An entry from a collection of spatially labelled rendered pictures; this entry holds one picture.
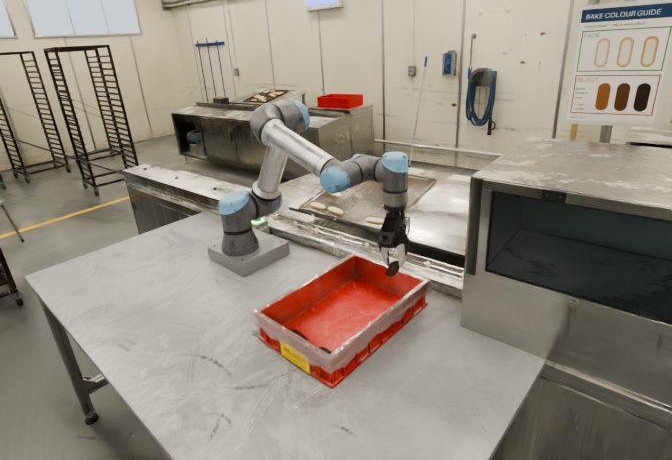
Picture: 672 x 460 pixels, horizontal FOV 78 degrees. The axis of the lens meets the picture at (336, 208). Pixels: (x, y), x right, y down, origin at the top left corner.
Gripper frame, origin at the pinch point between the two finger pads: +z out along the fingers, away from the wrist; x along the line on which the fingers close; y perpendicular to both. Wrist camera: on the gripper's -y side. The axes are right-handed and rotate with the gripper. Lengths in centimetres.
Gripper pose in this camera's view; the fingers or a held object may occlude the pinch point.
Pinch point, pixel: (393, 264)
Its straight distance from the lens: 133.9
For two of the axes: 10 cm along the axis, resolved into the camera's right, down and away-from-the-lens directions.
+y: 4.0, -3.6, 8.4
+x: -9.2, -1.0, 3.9
